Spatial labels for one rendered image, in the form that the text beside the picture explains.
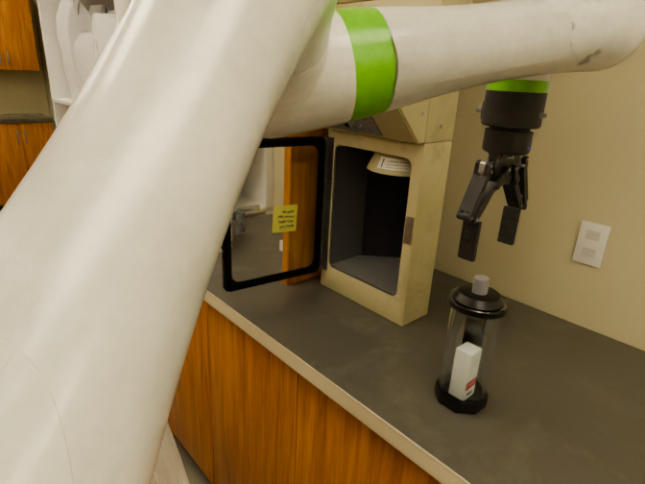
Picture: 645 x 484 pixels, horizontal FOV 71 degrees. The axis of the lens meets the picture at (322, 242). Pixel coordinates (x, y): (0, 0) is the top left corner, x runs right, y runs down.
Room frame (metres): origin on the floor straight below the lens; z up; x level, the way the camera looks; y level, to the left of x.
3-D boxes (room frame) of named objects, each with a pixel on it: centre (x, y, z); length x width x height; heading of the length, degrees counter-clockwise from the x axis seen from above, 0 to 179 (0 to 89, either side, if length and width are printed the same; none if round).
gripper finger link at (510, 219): (0.81, -0.35, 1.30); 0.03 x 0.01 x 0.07; 43
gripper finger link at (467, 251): (0.72, -0.25, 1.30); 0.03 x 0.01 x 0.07; 43
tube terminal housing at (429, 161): (1.24, -0.20, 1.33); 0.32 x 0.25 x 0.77; 43
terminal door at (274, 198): (1.17, 0.13, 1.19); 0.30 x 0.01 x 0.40; 125
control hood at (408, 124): (1.11, -0.07, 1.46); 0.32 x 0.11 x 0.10; 43
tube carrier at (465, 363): (0.77, -0.30, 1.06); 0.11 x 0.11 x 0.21
